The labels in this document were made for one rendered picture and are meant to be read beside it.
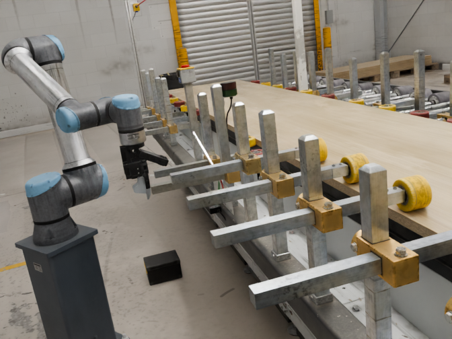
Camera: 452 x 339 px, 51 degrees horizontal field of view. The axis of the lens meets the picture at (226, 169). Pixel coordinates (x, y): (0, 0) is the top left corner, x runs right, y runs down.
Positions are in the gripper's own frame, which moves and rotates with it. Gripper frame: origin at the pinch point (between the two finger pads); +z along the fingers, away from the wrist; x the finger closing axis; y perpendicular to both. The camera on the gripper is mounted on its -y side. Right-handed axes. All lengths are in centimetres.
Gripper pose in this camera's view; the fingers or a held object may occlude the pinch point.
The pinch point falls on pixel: (149, 195)
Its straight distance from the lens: 174.4
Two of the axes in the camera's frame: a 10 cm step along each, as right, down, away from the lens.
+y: -9.5, 2.0, -2.4
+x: 2.8, 2.4, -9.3
